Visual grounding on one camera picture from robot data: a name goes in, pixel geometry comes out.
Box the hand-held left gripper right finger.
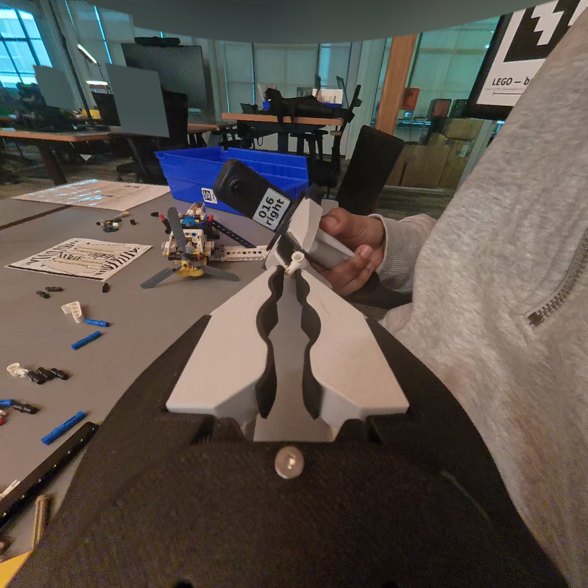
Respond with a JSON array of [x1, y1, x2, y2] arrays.
[[295, 270, 410, 440]]

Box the small black lego parts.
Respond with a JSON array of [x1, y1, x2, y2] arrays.
[[96, 210, 137, 232]]

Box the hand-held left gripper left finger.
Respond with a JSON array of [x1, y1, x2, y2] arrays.
[[165, 266, 285, 436]]

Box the blue plastic bin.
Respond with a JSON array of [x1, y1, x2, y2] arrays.
[[155, 147, 309, 217]]

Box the black office chair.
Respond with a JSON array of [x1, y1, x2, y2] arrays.
[[337, 125, 406, 217]]

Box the standing desk with wooden top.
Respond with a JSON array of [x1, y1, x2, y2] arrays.
[[222, 112, 346, 154]]

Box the person's right forearm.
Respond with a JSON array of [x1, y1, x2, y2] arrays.
[[377, 213, 438, 293]]

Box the pile of white yellow lego parts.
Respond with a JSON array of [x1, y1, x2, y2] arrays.
[[0, 549, 34, 588]]

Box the black equipment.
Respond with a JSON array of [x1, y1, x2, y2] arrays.
[[240, 85, 352, 122]]

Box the zebra sticker sheet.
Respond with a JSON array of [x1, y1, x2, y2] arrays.
[[6, 237, 153, 282]]

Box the tan lego axle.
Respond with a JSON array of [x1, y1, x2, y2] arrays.
[[32, 494, 54, 548]]

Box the white printed paper sheet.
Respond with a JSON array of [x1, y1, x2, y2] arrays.
[[11, 179, 172, 212]]

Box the person's right hand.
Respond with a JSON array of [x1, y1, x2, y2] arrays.
[[317, 208, 386, 298]]

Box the black framed sign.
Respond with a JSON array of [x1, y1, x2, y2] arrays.
[[462, 9, 584, 121]]

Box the long wooden table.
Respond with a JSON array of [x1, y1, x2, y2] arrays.
[[0, 129, 138, 184]]

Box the black flat monitor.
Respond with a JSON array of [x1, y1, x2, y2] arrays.
[[121, 38, 208, 112]]

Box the lego helicopter model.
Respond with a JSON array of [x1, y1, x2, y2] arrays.
[[140, 207, 269, 290]]

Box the black lego rotor blade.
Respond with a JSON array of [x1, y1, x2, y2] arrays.
[[0, 421, 99, 523]]

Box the stack of cardboard boxes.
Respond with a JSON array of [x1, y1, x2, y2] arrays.
[[386, 119, 485, 189]]

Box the loose small lego pieces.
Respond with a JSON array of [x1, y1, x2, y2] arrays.
[[0, 362, 71, 426]]

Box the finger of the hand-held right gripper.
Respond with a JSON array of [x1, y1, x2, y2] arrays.
[[270, 231, 305, 267]]

